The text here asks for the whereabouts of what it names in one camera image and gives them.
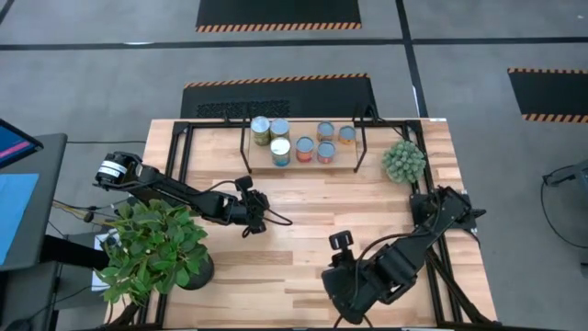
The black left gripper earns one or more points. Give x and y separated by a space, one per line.
250 209

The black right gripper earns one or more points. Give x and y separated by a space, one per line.
347 294

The blue label vegetable can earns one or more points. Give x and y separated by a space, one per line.
280 147

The orange pink white can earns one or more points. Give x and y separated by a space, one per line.
304 144

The green pears can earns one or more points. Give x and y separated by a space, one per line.
260 125

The orange green beans can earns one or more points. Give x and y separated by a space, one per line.
279 127

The pink red label can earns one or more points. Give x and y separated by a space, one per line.
325 148

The yellow patterned label can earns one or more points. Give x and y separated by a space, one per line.
324 129

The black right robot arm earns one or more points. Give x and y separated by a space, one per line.
413 257

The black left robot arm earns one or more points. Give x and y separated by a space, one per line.
184 195

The wooden shelf black metal legs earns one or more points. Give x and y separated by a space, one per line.
349 156

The leafy plant in black pot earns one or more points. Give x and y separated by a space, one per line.
151 248

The black hazard-striped floor mat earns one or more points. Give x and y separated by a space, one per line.
321 96
551 94
275 11

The succulent in grey pot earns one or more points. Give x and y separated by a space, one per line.
404 161

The white paper sheet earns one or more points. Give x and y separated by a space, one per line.
95 286

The black equipment stand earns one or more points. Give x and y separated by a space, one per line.
69 253

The grey desk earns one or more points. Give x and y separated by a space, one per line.
50 184

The blue sheet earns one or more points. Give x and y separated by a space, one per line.
14 211

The grey floor cabinet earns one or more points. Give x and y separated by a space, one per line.
27 299

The monitor with blue screen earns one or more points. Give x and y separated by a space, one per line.
14 144

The black chair base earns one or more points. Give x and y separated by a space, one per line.
579 177

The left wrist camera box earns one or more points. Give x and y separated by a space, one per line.
244 183

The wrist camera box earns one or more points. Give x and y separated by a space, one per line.
341 240
244 183

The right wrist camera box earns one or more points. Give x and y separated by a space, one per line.
341 240

